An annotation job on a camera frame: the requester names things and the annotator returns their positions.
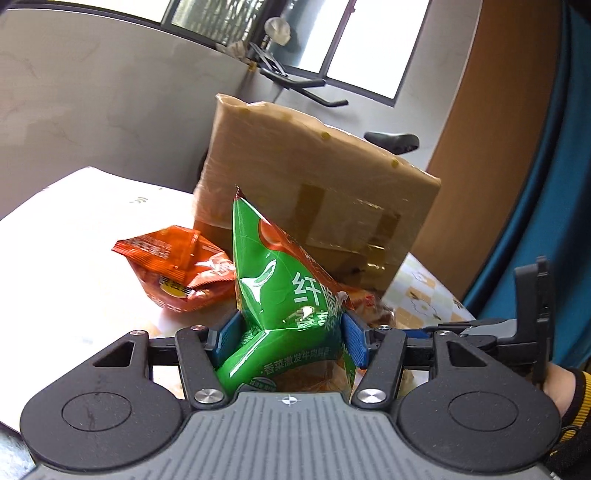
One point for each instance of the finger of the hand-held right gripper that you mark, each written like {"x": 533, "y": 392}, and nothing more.
{"x": 489, "y": 330}

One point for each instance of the person's right hand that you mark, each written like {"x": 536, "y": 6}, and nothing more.
{"x": 561, "y": 385}

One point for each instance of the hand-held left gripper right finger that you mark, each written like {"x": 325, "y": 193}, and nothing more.
{"x": 353, "y": 339}

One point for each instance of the plastic-lined cardboard box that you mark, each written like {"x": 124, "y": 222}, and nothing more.
{"x": 323, "y": 175}

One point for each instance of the wooden panel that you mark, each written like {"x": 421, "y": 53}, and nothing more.
{"x": 489, "y": 138}

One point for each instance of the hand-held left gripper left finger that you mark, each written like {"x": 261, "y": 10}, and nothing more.
{"x": 226, "y": 337}

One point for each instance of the person's right forearm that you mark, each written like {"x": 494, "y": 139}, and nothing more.
{"x": 577, "y": 415}

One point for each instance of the black exercise bike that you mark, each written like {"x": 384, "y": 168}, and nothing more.
{"x": 295, "y": 81}

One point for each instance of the crumpled beige cloth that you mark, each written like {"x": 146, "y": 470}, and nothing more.
{"x": 239, "y": 50}

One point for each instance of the white bag on pole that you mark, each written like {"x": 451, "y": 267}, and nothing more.
{"x": 278, "y": 31}

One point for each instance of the black-framed window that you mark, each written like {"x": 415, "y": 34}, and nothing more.
{"x": 351, "y": 41}

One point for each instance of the patterned tablecloth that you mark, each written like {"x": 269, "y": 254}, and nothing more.
{"x": 429, "y": 295}

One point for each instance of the blue curtain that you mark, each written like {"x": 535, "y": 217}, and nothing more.
{"x": 554, "y": 184}

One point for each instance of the green snack packet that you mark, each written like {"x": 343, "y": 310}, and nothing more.
{"x": 277, "y": 286}

